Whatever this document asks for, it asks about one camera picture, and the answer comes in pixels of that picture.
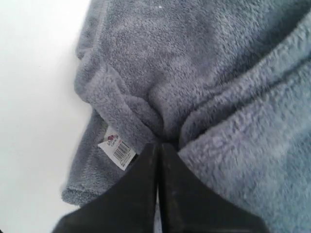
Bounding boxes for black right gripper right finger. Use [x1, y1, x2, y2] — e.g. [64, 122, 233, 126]
[157, 144, 267, 233]

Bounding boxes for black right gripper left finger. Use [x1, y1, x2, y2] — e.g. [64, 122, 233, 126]
[53, 144, 157, 233]

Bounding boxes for grey-blue fleece towel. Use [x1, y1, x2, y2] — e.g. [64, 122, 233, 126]
[62, 0, 311, 233]

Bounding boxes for white barcode label tag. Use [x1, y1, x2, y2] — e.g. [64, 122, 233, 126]
[98, 132, 136, 171]

